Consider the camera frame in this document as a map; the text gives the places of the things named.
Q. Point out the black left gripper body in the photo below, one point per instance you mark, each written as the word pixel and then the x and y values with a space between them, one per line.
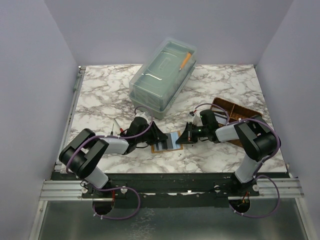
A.
pixel 147 136

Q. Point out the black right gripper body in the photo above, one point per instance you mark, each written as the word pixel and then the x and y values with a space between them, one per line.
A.
pixel 198 132

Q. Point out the silver credit card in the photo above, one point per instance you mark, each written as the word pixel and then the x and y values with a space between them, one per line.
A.
pixel 165 144

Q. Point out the tan card holder wallet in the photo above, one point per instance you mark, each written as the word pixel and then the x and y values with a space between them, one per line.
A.
pixel 177 147

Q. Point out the grey credit card stack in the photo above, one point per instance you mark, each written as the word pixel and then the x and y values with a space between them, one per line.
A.
pixel 221 119

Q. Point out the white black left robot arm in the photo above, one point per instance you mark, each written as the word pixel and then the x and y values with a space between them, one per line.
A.
pixel 82 155

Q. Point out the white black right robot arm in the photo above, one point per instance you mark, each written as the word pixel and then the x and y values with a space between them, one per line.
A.
pixel 259 141

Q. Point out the blue red screwdriver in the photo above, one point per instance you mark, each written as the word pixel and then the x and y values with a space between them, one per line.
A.
pixel 122 131

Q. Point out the brown woven divided basket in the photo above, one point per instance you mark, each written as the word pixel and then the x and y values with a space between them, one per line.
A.
pixel 235 111

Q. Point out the clear plastic storage box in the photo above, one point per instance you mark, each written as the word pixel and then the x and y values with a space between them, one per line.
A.
pixel 158 82

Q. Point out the orange utility knife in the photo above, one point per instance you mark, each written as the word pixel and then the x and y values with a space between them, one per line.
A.
pixel 185 61

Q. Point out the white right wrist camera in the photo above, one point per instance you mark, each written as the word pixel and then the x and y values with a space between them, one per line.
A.
pixel 195 119

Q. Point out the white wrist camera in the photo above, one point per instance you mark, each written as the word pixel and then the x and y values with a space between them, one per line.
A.
pixel 195 119
pixel 145 116

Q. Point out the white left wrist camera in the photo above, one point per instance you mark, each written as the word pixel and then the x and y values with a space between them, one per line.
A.
pixel 145 116

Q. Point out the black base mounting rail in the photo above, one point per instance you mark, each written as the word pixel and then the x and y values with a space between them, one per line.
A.
pixel 171 190

